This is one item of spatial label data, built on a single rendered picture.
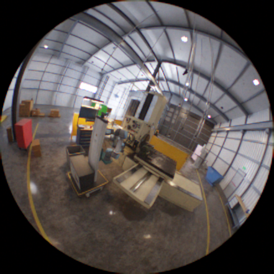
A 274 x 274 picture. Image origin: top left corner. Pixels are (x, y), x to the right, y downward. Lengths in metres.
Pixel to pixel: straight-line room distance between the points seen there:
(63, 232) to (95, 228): 0.68
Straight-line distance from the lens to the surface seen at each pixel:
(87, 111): 3.48
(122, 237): 2.09
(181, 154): 4.70
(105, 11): 8.61
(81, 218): 2.08
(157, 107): 3.04
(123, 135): 1.34
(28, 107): 7.95
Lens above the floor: 2.03
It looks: 15 degrees down
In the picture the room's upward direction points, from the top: 22 degrees clockwise
